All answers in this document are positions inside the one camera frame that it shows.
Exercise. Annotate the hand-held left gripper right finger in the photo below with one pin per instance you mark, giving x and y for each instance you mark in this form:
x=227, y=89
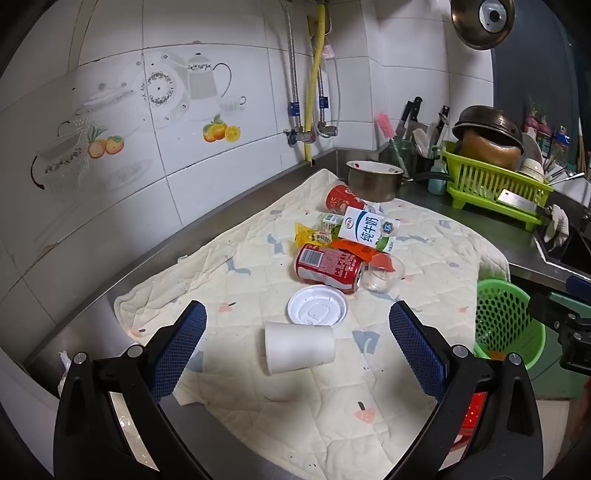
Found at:
x=415, y=344

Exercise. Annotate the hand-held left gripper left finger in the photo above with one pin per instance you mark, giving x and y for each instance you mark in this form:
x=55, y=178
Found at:
x=182, y=344

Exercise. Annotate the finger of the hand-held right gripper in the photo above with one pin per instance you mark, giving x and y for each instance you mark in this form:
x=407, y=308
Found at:
x=580, y=285
x=577, y=344

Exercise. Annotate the green plastic basket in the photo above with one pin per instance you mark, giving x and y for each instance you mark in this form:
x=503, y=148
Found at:
x=503, y=318

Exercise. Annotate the white paper cup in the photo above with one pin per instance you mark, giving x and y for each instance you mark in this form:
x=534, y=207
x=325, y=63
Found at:
x=300, y=348

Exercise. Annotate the yellow snack wrapper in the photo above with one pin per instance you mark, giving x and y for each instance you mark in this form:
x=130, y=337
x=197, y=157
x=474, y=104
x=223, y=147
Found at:
x=304, y=235

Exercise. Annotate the steel sink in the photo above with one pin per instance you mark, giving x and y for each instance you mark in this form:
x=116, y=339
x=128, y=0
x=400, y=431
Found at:
x=568, y=254

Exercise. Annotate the white dish cloth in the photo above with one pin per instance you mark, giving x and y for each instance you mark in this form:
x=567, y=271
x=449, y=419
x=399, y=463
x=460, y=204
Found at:
x=556, y=224

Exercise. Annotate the clear plastic cup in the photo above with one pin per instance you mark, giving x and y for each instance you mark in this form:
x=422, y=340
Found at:
x=383, y=277

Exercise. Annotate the cream quilted printed mat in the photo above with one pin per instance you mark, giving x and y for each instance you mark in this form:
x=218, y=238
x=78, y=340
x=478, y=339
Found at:
x=231, y=286

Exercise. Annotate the white plastic lid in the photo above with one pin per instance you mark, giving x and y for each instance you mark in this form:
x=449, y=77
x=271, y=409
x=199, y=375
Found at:
x=316, y=307

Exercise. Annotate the steel cleaver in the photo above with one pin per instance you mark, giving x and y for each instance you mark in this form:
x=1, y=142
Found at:
x=515, y=199

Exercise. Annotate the orange snack wrapper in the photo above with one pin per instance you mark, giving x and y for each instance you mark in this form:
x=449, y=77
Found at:
x=356, y=249

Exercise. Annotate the red soda can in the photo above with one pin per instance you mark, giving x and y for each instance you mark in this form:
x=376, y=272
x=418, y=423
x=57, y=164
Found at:
x=330, y=267

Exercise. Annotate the white milk carton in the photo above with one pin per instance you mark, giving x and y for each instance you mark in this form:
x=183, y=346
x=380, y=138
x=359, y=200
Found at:
x=364, y=228

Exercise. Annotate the white bowl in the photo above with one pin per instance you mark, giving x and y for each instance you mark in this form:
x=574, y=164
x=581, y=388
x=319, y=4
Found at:
x=531, y=168

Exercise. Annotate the green dish rack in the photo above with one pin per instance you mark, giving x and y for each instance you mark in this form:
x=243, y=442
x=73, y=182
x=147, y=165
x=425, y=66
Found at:
x=480, y=180

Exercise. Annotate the small green drink carton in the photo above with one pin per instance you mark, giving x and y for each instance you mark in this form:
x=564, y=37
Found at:
x=330, y=224

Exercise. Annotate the red printed plastic cup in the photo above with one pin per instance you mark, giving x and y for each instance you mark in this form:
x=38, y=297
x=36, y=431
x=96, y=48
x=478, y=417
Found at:
x=341, y=201

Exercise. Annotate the brown bowl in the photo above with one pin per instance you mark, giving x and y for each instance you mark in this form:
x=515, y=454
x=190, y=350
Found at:
x=489, y=147

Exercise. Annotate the metal saucepan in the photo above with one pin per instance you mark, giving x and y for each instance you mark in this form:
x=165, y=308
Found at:
x=371, y=184

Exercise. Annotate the teal bottle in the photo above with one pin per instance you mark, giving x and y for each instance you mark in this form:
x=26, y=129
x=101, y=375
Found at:
x=437, y=180

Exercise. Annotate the dark metal bowl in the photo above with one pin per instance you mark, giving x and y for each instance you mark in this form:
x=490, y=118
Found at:
x=489, y=120

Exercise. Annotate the green glass jar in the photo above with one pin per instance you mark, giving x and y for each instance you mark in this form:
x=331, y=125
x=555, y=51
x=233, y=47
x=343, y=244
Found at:
x=402, y=152

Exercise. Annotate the pink bottle brush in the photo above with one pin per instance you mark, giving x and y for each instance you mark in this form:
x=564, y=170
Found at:
x=384, y=124

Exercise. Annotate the hanging metal pan lid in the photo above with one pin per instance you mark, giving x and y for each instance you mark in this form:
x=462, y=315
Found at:
x=466, y=27

